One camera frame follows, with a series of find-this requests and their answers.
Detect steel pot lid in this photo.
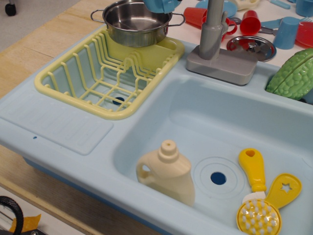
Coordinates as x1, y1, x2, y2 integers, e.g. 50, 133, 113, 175
226, 36, 276, 62

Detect blue plastic cup with handle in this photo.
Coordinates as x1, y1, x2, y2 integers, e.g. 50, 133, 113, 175
143, 0, 181, 13

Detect yellow round scrub brush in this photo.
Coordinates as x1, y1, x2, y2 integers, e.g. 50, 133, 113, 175
236, 173, 302, 235

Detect cream toy detergent bottle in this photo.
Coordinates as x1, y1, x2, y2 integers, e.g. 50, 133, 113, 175
136, 140, 195, 206

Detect blue plastic plate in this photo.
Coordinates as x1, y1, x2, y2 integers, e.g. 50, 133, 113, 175
196, 0, 238, 18

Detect grey toy faucet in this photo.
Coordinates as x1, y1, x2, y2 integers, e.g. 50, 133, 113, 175
186, 0, 258, 86

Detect cream toy piece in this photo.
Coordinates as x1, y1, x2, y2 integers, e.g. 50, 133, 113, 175
230, 0, 260, 10

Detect stainless steel pot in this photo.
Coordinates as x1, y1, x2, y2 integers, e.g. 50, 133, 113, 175
90, 0, 186, 47

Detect black caster wheel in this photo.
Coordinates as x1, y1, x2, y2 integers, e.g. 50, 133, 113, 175
5, 3, 17, 17

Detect yellow handled white brush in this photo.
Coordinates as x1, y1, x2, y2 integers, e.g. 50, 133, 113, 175
238, 148, 267, 203

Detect orange tape piece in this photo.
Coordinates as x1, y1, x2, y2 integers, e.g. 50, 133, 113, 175
9, 214, 41, 235

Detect red plastic cup upright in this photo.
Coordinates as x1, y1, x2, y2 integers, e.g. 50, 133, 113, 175
240, 10, 261, 35

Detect pale yellow dish rack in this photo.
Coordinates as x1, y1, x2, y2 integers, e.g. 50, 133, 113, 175
34, 27, 185, 120

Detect black cable loop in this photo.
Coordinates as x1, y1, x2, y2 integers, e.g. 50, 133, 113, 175
0, 195, 24, 233

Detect light blue toy sink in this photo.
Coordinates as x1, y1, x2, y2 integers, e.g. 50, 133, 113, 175
0, 57, 313, 235

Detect blue upside-down plastic cup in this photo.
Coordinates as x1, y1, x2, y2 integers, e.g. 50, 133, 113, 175
273, 17, 300, 50

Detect green bumpy toy vegetable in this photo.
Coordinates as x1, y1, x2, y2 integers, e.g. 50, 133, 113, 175
266, 48, 313, 100

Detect blue cup top right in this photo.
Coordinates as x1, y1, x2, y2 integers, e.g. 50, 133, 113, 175
295, 0, 313, 17

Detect red plastic cup lying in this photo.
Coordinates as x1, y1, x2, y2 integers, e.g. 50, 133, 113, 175
183, 7, 207, 29

